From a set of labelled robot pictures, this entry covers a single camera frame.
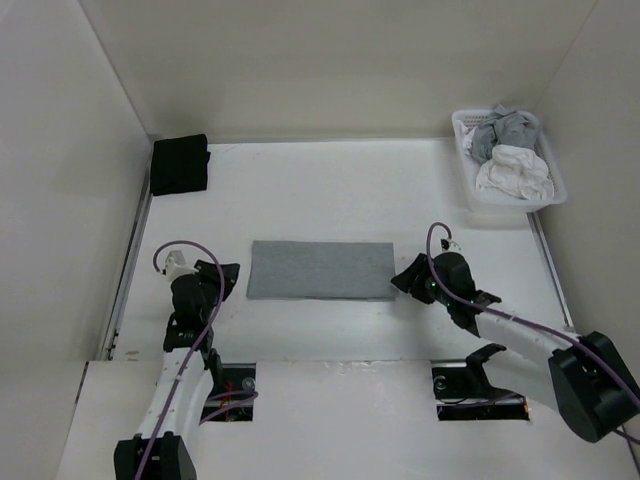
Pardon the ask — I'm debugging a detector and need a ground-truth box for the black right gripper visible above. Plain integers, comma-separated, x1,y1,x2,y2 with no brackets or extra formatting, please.
390,252,453,306

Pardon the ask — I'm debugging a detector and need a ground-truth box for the grey tank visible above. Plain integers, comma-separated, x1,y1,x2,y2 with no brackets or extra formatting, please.
246,240,396,301
469,105,542,165

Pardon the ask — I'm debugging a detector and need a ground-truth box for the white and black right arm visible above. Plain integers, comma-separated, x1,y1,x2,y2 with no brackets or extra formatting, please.
391,252,639,443

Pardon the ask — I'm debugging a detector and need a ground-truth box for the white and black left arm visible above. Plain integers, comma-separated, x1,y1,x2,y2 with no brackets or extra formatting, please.
113,251,240,479

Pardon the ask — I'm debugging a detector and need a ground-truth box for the folded black tank top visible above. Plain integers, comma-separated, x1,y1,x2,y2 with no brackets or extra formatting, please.
150,134,210,196

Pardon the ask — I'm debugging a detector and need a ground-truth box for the white tank top in basket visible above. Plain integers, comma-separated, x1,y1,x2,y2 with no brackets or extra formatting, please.
454,121,555,203

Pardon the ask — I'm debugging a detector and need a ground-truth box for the grey tank top in basket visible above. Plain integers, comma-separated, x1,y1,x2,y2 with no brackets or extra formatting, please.
469,105,542,165

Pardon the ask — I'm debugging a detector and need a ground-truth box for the white plastic laundry basket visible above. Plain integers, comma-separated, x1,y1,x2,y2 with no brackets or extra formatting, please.
451,105,568,214

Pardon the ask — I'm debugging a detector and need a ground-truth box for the white front cover board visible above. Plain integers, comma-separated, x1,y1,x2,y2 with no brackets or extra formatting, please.
54,357,640,480

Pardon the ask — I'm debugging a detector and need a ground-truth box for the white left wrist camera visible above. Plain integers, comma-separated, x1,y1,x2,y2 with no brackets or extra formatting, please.
162,250,197,282

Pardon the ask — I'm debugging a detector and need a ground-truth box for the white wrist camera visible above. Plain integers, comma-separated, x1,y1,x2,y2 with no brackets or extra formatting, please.
440,238,461,252
162,250,197,282

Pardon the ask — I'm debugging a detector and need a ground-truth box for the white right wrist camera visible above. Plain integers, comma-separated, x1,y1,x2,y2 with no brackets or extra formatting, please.
440,238,461,252

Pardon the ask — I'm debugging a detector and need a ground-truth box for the aluminium table edge rail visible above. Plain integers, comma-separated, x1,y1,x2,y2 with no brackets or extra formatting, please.
96,169,152,361

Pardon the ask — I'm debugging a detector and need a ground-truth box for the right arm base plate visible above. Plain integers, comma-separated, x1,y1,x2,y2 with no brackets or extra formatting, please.
431,363,530,421

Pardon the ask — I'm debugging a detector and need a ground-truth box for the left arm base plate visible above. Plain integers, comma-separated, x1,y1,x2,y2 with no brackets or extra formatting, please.
201,363,256,423

